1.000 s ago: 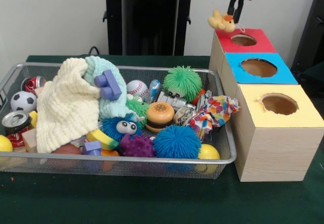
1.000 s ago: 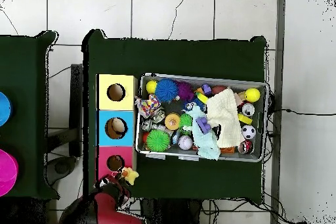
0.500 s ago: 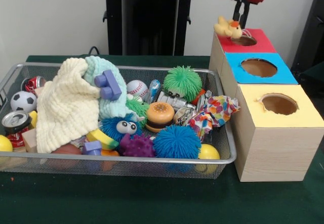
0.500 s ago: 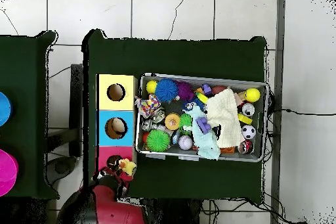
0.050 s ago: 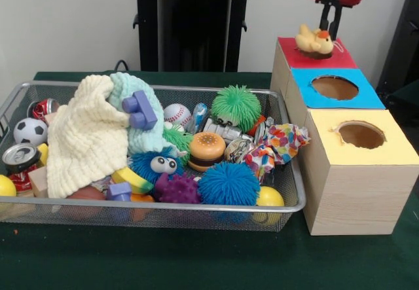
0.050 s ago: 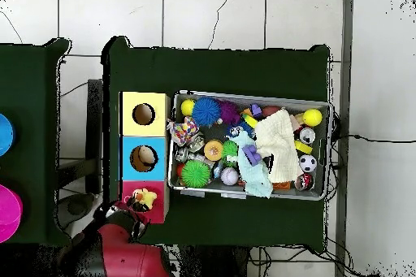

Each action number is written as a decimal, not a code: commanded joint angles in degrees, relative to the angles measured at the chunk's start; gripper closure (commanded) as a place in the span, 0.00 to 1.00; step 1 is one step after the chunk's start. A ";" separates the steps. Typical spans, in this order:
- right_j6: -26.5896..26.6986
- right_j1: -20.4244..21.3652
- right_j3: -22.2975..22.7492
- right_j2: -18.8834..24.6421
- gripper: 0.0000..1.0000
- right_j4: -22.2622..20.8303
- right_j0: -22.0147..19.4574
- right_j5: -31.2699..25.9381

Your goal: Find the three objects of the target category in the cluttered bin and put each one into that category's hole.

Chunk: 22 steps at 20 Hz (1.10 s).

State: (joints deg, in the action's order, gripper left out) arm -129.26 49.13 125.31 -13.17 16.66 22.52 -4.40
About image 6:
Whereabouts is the mint green muslin cloth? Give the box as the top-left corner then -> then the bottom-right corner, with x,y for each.
228,130 -> 274,199

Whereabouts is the cream muslin cloth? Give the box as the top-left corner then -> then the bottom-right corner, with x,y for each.
254,108 -> 305,184

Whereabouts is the yellow plush duck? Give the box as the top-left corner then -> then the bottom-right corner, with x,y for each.
131,188 -> 158,212

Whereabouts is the wooden box with three holes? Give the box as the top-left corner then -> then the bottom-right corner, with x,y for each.
118,90 -> 171,226

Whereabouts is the toy hamburger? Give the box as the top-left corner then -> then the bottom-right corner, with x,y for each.
203,139 -> 224,162

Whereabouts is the colourful dotted cloth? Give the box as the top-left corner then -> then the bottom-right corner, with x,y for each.
167,116 -> 201,147

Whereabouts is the blue spiky rubber ball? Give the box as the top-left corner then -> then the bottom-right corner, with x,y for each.
191,96 -> 223,128

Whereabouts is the purple spiky rubber ball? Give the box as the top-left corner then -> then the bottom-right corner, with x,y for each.
218,100 -> 242,126

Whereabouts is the large green spiky ball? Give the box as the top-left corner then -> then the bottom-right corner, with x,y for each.
180,159 -> 212,188

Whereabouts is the white baseball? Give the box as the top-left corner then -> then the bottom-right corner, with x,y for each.
220,167 -> 240,186

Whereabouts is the purple plastic building block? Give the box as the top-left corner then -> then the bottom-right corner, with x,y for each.
241,144 -> 262,166

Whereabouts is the dark green tablecloth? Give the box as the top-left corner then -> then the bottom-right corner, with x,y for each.
102,36 -> 331,251
0,37 -> 74,247

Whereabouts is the black and white soccer ball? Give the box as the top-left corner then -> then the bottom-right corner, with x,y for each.
298,154 -> 318,173

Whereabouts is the blue round disc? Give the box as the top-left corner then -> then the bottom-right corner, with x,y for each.
0,113 -> 16,157

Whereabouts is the magenta round disc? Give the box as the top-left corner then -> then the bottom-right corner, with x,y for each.
0,184 -> 24,244

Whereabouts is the silver wire mesh bin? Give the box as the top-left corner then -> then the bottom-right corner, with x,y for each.
167,89 -> 334,201

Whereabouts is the black cable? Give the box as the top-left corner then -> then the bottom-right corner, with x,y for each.
337,132 -> 416,144

